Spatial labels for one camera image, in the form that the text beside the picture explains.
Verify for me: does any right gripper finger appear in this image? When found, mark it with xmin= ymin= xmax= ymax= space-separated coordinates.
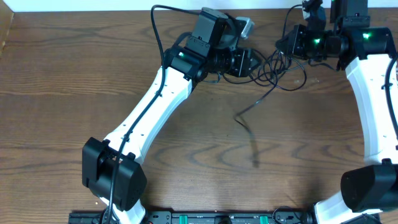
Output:
xmin=275 ymin=42 xmax=291 ymax=54
xmin=275 ymin=32 xmax=292 ymax=45

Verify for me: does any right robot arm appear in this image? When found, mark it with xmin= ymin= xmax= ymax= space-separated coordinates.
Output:
xmin=276 ymin=1 xmax=397 ymax=223

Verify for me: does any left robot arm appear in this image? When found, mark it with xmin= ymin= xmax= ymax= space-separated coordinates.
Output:
xmin=82 ymin=7 xmax=261 ymax=223

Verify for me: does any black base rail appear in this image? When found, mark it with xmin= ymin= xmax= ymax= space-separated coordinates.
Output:
xmin=68 ymin=210 xmax=307 ymax=224

